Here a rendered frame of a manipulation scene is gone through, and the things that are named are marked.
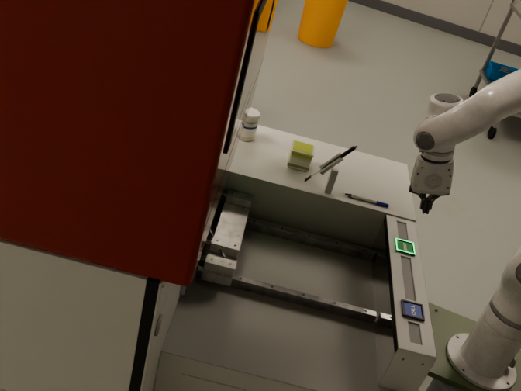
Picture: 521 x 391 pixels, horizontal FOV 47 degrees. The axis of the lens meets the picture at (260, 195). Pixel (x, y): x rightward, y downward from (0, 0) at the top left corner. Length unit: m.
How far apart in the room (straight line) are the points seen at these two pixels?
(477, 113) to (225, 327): 0.79
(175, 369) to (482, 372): 0.78
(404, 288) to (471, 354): 0.24
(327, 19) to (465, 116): 4.52
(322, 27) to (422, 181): 4.40
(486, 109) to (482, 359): 0.63
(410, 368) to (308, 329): 0.28
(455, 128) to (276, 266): 0.66
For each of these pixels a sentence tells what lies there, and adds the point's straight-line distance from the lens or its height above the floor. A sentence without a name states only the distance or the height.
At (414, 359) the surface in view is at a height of 0.94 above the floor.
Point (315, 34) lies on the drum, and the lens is 5.96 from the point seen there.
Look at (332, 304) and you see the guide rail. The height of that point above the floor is 0.85.
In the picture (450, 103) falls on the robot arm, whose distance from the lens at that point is 1.53.
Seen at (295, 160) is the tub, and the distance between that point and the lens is 1.93.
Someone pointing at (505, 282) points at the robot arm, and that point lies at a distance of 1.55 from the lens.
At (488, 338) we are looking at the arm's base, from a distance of 1.65.
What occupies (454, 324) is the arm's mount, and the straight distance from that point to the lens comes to 1.84.
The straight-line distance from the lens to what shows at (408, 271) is 1.71.
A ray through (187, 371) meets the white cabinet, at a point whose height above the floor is 0.77.
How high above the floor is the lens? 1.94
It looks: 34 degrees down
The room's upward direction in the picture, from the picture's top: 16 degrees clockwise
